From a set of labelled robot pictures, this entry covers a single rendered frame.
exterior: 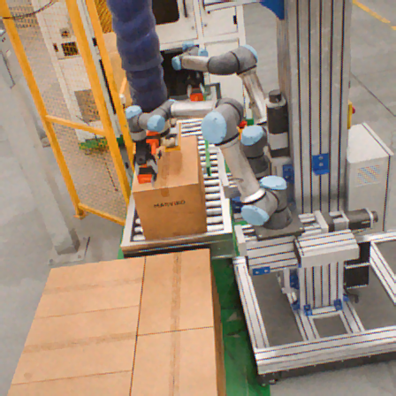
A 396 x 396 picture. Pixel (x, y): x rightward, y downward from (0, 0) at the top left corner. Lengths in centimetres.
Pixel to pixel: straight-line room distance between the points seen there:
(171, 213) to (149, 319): 67
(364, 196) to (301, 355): 92
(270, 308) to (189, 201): 81
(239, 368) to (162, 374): 74
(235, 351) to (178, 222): 86
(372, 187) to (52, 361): 179
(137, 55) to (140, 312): 138
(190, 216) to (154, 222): 23
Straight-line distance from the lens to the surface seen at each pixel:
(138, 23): 265
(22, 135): 356
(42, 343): 278
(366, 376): 304
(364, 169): 241
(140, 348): 255
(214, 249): 304
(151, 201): 289
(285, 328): 294
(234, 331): 322
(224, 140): 195
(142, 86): 276
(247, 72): 264
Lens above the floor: 249
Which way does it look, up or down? 34 degrees down
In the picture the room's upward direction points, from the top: 11 degrees counter-clockwise
